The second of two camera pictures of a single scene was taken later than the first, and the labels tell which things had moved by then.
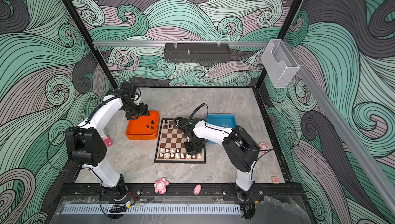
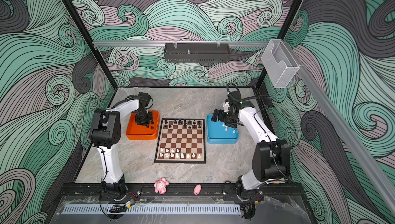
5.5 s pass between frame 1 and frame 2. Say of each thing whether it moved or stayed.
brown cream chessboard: stayed
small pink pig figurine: stayed
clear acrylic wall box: stayed
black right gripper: moved
